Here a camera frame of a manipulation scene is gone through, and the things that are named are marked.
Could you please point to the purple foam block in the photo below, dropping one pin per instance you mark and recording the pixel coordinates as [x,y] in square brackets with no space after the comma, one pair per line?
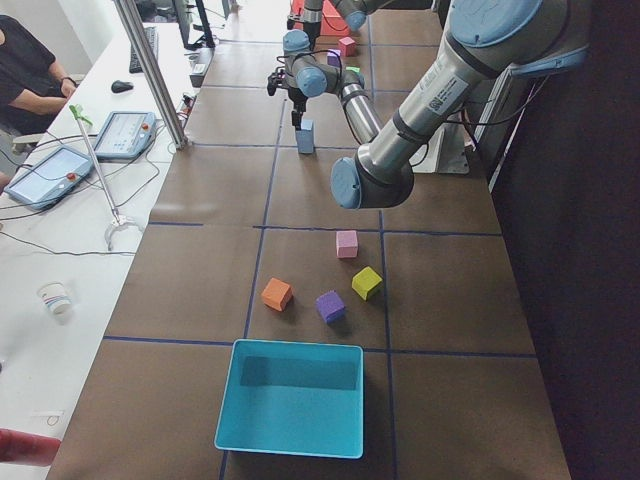
[333,58]
[330,306]

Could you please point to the purple foam block left side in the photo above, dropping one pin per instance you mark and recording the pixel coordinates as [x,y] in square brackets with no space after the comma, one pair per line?
[330,306]

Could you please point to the paper cup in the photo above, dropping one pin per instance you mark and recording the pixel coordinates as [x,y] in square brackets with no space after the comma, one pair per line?
[55,298]

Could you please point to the teach pendant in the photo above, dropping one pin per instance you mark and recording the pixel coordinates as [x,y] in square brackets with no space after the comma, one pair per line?
[124,136]
[51,179]

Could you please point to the computer mouse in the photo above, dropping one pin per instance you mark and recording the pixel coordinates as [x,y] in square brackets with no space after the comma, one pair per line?
[120,86]

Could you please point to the aluminium frame post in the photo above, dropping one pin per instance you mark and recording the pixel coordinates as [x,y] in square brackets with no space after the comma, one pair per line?
[133,26]

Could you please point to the red cylinder object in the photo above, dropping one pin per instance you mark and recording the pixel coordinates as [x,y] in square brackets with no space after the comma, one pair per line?
[25,448]

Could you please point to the teal plastic bin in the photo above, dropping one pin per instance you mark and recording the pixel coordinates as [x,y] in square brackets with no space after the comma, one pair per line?
[293,398]

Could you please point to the light blue foam block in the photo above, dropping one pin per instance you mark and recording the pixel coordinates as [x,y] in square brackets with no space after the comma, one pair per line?
[307,125]
[305,141]

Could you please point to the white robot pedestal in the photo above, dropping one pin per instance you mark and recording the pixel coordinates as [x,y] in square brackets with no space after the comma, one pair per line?
[444,154]

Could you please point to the purple foam block right side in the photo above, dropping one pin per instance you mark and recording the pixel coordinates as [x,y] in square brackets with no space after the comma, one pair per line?
[333,58]

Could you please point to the teach pendant far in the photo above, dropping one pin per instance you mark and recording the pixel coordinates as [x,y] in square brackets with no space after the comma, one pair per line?
[124,136]

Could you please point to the yellow foam block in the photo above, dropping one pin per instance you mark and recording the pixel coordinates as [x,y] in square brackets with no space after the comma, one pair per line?
[366,283]

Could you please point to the pink plastic bin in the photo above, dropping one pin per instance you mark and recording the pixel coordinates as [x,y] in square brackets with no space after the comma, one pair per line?
[333,25]

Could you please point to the magenta foam block far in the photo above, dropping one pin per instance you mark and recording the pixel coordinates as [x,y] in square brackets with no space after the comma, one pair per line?
[347,46]

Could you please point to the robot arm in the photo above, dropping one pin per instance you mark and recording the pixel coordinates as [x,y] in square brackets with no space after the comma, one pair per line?
[353,12]
[481,40]

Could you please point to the teach pendant near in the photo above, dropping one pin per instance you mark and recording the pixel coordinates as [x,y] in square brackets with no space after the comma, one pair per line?
[51,179]

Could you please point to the orange foam block left side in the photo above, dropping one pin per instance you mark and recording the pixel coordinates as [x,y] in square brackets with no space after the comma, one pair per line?
[276,294]

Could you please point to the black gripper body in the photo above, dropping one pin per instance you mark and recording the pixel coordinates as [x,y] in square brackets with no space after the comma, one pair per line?
[311,32]
[299,104]

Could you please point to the black monitor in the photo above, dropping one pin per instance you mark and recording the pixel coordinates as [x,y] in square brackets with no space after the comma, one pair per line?
[194,26]

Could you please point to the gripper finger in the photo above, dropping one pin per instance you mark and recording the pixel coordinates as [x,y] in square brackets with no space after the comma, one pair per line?
[296,117]

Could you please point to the pink foam block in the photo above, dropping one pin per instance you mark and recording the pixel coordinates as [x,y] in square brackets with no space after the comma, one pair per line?
[347,244]

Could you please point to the seated person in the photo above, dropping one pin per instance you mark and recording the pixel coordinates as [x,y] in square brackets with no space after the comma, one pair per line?
[34,85]

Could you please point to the reacher grabber tool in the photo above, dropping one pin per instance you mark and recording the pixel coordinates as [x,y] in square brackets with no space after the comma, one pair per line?
[119,221]

